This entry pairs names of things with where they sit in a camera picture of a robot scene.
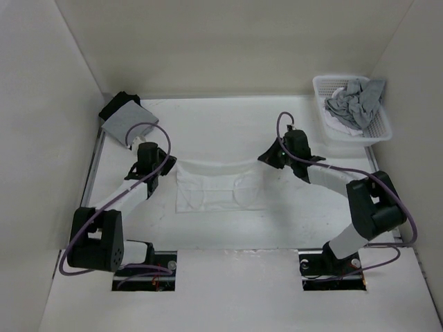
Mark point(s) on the left metal table rail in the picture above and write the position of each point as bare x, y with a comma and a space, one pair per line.
93, 168

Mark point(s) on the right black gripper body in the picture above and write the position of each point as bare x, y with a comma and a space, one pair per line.
290, 160

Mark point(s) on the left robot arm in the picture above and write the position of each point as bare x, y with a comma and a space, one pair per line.
97, 237

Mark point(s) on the white garment in basket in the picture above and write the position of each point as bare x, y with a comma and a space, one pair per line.
339, 122

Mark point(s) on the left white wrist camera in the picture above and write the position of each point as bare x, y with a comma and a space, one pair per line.
135, 144

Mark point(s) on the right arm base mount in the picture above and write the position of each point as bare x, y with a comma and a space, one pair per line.
321, 271

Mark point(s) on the folded black tank top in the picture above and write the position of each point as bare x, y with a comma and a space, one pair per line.
119, 100

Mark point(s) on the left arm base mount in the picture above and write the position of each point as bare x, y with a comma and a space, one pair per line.
159, 277

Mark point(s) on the grey crumpled tank top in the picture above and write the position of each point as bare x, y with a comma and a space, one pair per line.
370, 96

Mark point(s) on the white tank top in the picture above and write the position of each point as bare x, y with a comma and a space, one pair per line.
218, 187

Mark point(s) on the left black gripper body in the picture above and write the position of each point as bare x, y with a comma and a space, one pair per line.
161, 158

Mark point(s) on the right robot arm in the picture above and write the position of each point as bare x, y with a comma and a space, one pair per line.
373, 202

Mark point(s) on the folded grey tank top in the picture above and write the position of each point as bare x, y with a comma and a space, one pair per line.
128, 122

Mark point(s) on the white plastic basket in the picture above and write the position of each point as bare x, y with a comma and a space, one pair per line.
325, 86

